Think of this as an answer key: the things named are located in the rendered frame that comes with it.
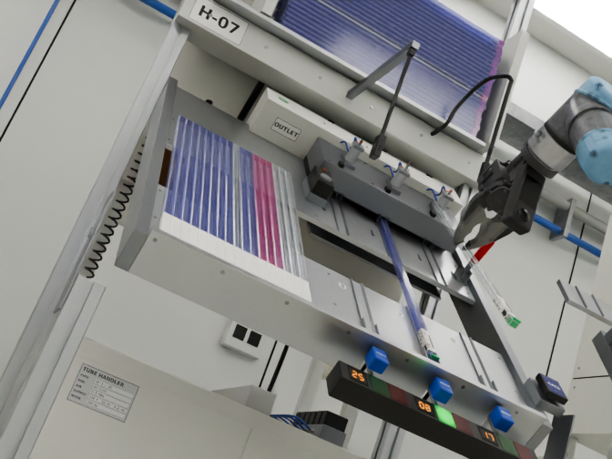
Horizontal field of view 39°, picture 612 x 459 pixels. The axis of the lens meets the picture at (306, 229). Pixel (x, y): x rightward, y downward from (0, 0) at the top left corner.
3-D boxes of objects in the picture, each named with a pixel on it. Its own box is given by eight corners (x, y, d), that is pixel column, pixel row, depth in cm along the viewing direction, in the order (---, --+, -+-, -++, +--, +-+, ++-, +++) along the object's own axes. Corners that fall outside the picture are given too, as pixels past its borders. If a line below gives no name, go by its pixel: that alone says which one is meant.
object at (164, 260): (519, 453, 135) (547, 419, 132) (127, 272, 116) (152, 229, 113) (516, 447, 136) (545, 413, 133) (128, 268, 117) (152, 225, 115)
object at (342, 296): (526, 435, 135) (539, 421, 134) (137, 252, 116) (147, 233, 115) (494, 364, 152) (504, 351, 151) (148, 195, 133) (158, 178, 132)
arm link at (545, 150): (582, 162, 140) (545, 135, 138) (562, 182, 142) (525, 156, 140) (574, 140, 146) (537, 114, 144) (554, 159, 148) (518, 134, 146)
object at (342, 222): (461, 320, 169) (476, 300, 167) (151, 164, 150) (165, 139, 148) (426, 243, 198) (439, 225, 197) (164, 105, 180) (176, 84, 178)
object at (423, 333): (434, 365, 132) (440, 358, 131) (426, 362, 131) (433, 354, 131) (382, 221, 177) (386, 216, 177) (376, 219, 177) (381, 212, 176)
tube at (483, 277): (515, 330, 125) (520, 323, 125) (507, 325, 125) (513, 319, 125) (436, 208, 172) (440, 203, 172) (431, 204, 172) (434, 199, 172)
